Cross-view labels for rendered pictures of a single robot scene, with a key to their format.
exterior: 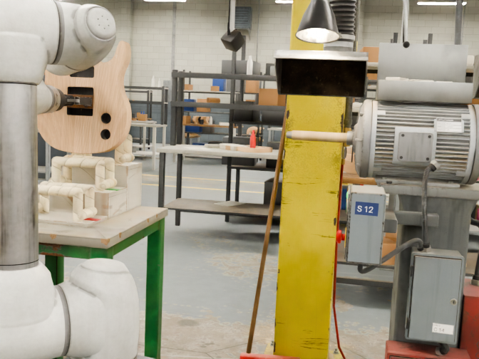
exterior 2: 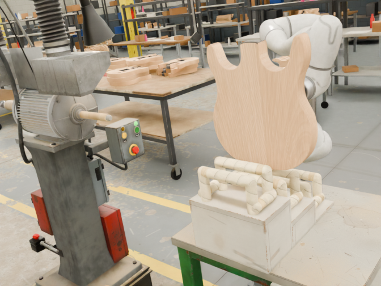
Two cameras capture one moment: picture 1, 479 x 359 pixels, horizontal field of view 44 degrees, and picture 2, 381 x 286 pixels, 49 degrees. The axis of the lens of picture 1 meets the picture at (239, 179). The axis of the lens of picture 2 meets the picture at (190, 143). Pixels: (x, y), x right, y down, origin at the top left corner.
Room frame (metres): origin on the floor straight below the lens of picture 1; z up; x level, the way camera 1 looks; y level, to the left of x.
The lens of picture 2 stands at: (3.27, 1.01, 1.69)
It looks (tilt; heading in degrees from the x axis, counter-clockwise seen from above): 19 degrees down; 211
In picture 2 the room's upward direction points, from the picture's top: 8 degrees counter-clockwise
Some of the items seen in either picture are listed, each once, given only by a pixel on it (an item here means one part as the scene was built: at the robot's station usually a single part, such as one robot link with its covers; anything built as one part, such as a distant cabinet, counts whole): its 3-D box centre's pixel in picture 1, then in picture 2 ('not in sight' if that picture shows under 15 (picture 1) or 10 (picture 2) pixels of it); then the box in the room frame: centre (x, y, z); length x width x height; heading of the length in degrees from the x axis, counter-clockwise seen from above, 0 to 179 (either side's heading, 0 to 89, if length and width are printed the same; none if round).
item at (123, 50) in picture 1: (119, 53); (219, 57); (2.08, 0.44, 1.50); 0.07 x 0.04 x 0.09; 78
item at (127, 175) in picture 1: (101, 184); (240, 223); (2.25, 0.53, 1.02); 0.27 x 0.15 x 0.17; 79
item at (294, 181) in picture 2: (55, 174); (294, 187); (2.08, 0.65, 1.07); 0.03 x 0.03 x 0.09
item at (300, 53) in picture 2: not in sight; (295, 53); (2.14, 0.69, 1.51); 0.07 x 0.04 x 0.10; 78
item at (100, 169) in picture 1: (100, 177); not in sight; (2.04, 0.49, 1.07); 0.03 x 0.03 x 0.09
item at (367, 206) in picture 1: (388, 233); (114, 145); (1.67, -0.44, 0.99); 0.24 x 0.21 x 0.26; 79
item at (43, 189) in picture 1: (54, 190); (295, 173); (1.90, 0.60, 1.04); 0.20 x 0.03 x 0.03; 78
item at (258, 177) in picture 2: (88, 160); (257, 179); (2.14, 0.55, 1.12); 0.20 x 0.03 x 0.03; 78
